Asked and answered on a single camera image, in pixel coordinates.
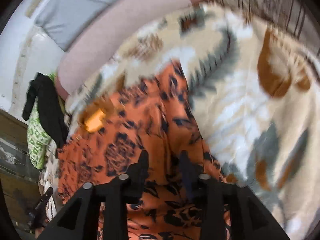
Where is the orange black floral garment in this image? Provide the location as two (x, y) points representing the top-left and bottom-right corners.
(58, 61), (225, 239)

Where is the wooden bedside shelf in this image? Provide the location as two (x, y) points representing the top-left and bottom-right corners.
(1, 110), (41, 239)

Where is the green white patterned pillow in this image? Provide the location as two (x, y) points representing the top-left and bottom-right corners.
(27, 74), (64, 170)

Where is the cream leaf print blanket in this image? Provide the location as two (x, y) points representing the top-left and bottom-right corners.
(48, 4), (319, 239)

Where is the black cloth on pillow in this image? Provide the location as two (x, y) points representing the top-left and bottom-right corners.
(22, 73), (68, 148)

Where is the white padded headboard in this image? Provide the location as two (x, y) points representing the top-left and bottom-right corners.
(1, 0), (64, 121)

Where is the pink bolster pillow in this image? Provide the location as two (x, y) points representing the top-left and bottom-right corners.
(55, 0), (208, 100)

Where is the light grey pillow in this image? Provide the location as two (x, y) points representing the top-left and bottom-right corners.
(35, 0), (117, 51)

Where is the beige striped bedsheet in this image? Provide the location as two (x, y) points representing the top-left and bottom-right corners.
(199, 0), (320, 81)

